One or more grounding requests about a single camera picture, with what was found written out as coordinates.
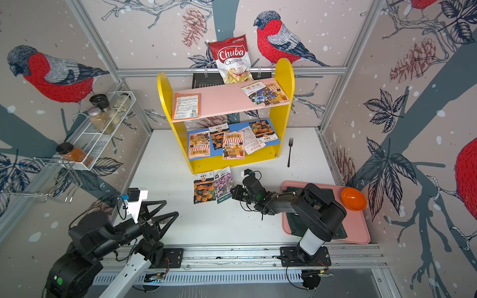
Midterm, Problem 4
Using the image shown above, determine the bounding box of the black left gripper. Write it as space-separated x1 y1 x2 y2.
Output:
93 197 179 259

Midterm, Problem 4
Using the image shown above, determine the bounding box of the purple flower seed bag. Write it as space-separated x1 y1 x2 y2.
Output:
214 167 234 204

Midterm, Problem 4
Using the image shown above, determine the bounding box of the marigold seed bag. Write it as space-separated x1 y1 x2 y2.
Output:
248 119 278 144
193 171 216 204
209 123 230 150

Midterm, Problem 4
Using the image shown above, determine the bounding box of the blue flower seed bag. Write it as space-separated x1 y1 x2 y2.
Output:
241 81 272 106

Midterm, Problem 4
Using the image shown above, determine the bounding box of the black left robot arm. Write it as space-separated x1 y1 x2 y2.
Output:
42 201 179 298

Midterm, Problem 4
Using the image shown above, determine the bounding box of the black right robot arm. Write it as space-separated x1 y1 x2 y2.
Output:
231 173 347 263

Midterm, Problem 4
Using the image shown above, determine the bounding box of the pink shop seed bag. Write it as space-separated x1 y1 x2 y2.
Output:
222 131 245 160

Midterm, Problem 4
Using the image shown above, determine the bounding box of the white text seed bag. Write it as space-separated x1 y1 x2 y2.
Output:
240 127 266 155

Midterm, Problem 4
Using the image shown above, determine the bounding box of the large shop seed bag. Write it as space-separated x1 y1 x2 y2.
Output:
188 131 211 160

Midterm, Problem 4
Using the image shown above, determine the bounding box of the yellow wooden shelf unit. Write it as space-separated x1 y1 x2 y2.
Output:
157 58 295 174

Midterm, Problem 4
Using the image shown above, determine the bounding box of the orange back-side seed bag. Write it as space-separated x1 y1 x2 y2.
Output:
172 93 201 120

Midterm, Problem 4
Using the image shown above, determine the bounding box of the shop picture seed bag top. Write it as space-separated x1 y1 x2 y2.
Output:
264 83 289 106

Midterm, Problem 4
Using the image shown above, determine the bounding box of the red Chuba chips bag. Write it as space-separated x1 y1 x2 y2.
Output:
209 35 253 84

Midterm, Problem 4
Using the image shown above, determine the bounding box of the dark green cloth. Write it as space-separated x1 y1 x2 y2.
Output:
284 186 348 240

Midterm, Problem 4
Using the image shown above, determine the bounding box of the black fork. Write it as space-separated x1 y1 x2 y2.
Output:
287 137 294 168

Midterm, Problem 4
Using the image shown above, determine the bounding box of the beige spice jar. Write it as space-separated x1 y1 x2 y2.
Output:
87 107 114 135

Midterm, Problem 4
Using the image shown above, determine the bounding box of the orange spice jar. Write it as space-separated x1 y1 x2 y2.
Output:
56 142 87 163

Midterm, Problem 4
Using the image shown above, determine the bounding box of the orange bowl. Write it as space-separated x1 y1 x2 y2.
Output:
340 187 367 211

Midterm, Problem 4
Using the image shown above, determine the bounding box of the pink tray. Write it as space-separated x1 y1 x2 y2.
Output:
281 181 371 245

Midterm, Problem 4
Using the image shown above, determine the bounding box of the black lid spice jar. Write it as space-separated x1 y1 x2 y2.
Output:
89 94 120 125

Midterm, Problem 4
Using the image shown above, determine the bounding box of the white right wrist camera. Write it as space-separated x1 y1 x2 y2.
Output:
241 169 255 178

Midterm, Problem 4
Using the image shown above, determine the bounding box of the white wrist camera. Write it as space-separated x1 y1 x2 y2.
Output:
120 187 149 224
241 169 255 178

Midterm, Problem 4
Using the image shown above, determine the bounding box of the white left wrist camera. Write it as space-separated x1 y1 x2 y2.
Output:
120 187 149 224

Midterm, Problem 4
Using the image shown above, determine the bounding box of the white wire spice rack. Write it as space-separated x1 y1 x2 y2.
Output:
57 91 136 171

